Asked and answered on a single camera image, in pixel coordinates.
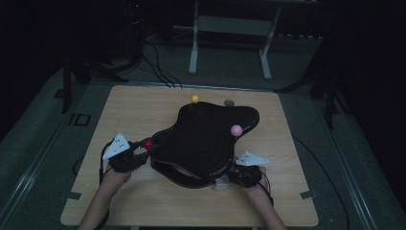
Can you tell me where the person's left hand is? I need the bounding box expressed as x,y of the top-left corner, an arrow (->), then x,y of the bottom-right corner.
101,166 -> 132,191

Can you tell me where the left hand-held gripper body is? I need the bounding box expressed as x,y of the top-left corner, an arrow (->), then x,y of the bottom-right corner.
101,132 -> 149,174

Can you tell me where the dark equipment tower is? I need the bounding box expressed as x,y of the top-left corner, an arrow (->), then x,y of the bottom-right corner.
125,0 -> 148,63

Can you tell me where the black tripod stand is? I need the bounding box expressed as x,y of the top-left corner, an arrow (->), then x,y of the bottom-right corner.
53,54 -> 129,115

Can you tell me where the beige fluffy cloth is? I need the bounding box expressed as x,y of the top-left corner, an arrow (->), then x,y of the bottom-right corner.
213,178 -> 236,193

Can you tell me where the white metal stand frame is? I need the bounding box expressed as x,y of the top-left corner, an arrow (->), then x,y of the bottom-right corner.
172,0 -> 282,81

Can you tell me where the metal floor rail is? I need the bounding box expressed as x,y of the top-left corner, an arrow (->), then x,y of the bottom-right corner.
0,85 -> 109,226
325,127 -> 382,230

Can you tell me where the person's right hand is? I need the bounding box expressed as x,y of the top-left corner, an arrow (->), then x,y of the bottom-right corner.
243,166 -> 272,199

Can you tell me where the black floor cable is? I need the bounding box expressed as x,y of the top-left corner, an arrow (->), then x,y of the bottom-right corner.
140,54 -> 173,89
149,41 -> 184,89
291,135 -> 350,230
72,155 -> 86,177

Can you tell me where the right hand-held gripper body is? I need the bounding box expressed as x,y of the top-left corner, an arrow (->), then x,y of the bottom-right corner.
228,150 -> 270,189

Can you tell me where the left hand-held gripper cable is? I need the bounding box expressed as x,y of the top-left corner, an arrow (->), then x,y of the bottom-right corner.
99,141 -> 113,187

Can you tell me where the right hand-held gripper cable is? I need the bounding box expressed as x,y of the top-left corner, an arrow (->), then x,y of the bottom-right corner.
258,178 -> 276,207

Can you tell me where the black wavy two-tier tray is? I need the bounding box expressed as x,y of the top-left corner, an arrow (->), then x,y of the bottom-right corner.
143,94 -> 260,190

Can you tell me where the hand-held gripper cable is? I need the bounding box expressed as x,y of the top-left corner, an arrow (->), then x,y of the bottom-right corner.
99,141 -> 113,187
258,178 -> 276,207

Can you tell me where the black metal stand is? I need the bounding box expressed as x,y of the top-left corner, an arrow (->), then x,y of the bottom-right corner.
274,28 -> 352,130

